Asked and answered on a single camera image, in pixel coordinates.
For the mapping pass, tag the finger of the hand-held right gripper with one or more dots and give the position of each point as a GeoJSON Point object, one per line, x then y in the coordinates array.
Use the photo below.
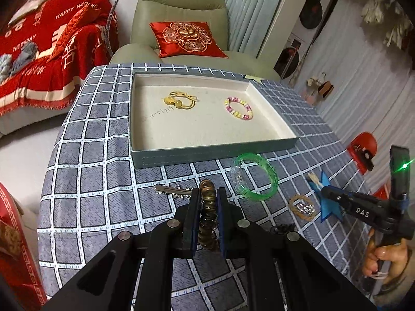
{"type": "Point", "coordinates": [335, 196]}

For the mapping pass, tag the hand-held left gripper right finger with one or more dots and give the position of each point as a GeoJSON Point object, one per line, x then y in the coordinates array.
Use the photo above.
{"type": "Point", "coordinates": [222, 213]}

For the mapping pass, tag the yellow paper note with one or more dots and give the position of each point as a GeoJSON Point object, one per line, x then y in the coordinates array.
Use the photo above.
{"type": "Point", "coordinates": [253, 77]}

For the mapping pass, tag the hanging wall ornaments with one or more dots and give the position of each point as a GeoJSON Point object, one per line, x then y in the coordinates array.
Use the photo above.
{"type": "Point", "coordinates": [321, 87]}

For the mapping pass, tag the black round wall disc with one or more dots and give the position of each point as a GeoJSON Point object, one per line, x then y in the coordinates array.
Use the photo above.
{"type": "Point", "coordinates": [310, 9]}

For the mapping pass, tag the red printed blanket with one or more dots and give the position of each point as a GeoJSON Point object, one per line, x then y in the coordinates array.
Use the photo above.
{"type": "Point", "coordinates": [39, 68]}

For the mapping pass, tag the silver hair clip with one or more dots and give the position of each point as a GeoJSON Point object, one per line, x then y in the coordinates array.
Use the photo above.
{"type": "Point", "coordinates": [165, 188]}

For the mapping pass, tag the green translucent bangle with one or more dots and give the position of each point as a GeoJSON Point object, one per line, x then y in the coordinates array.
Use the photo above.
{"type": "Point", "coordinates": [273, 175]}

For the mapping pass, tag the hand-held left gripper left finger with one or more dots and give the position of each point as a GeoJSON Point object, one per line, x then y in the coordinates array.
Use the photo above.
{"type": "Point", "coordinates": [194, 210]}

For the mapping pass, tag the white sofa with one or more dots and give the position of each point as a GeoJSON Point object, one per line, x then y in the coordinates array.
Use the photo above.
{"type": "Point", "coordinates": [19, 124]}

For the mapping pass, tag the grey jewelry tray beige lining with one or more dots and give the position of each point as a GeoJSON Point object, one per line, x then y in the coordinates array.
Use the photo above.
{"type": "Point", "coordinates": [194, 129]}

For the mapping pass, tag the person's right hand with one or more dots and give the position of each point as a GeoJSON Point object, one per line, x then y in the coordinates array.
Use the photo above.
{"type": "Point", "coordinates": [389, 257]}

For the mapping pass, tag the white green pillow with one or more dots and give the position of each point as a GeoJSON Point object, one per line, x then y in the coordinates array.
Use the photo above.
{"type": "Point", "coordinates": [30, 6]}

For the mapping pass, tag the blue paper star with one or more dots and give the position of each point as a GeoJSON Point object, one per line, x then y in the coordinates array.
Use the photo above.
{"type": "Point", "coordinates": [328, 208]}

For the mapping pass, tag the white flower wall decoration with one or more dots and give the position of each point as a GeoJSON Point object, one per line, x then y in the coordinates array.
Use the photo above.
{"type": "Point", "coordinates": [385, 13]}

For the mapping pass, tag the red plastic stool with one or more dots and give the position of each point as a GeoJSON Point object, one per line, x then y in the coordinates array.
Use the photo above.
{"type": "Point", "coordinates": [382, 191]}
{"type": "Point", "coordinates": [363, 144]}

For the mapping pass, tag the light green armchair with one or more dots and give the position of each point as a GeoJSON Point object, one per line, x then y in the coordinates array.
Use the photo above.
{"type": "Point", "coordinates": [181, 3]}

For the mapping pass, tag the pale pleated curtain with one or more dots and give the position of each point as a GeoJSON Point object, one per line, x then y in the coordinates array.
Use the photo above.
{"type": "Point", "coordinates": [253, 9]}

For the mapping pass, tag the red patterned box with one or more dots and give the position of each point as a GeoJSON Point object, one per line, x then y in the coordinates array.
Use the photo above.
{"type": "Point", "coordinates": [16, 249]}

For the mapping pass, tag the silver rhinestone brooch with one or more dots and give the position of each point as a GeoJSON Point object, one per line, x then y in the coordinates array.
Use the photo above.
{"type": "Point", "coordinates": [304, 208]}

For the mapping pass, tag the red satin pillow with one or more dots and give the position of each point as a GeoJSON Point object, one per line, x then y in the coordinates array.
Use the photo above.
{"type": "Point", "coordinates": [76, 32]}

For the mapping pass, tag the grey knit cloth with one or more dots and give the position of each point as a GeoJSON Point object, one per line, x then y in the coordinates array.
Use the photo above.
{"type": "Point", "coordinates": [19, 60]}

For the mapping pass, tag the red embroidered cushion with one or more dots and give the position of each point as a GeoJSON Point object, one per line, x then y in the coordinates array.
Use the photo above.
{"type": "Point", "coordinates": [188, 39]}

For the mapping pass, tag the grey checked tablecloth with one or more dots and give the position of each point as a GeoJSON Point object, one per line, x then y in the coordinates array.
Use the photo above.
{"type": "Point", "coordinates": [97, 155]}

